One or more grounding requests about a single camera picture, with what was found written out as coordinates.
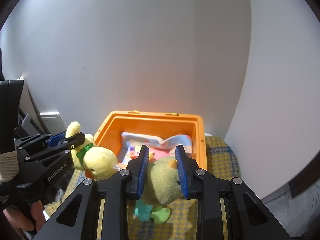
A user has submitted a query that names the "four colour cube block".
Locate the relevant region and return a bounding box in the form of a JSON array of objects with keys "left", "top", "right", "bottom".
[{"left": 129, "top": 145, "right": 141, "bottom": 159}]

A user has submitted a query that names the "green rubber frog toy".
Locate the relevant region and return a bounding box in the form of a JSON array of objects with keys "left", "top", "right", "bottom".
[{"left": 150, "top": 206, "right": 171, "bottom": 224}]

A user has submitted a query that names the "person's left hand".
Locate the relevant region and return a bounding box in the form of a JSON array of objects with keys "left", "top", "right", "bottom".
[{"left": 3, "top": 201, "right": 46, "bottom": 231}]

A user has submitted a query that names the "teal plush flower toy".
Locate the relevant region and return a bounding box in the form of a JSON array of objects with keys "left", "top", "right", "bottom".
[{"left": 134, "top": 199, "right": 153, "bottom": 222}]

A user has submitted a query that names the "orange plastic storage crate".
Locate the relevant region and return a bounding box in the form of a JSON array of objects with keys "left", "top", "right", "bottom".
[{"left": 93, "top": 111, "right": 207, "bottom": 169}]

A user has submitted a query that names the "pastel patterned baby blanket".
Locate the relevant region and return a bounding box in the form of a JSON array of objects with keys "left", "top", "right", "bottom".
[{"left": 118, "top": 132, "right": 193, "bottom": 164}]

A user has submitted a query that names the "olive yellow plush toy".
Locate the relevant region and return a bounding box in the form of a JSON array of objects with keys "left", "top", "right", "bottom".
[{"left": 141, "top": 157, "right": 182, "bottom": 206}]

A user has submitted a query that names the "yellow plush duck green scarf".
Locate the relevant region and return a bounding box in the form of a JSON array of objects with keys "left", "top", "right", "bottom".
[{"left": 71, "top": 133, "right": 121, "bottom": 181}]

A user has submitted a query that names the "yellow blue woven blanket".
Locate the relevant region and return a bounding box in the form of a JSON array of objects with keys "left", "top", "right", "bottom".
[{"left": 43, "top": 135, "right": 241, "bottom": 240}]

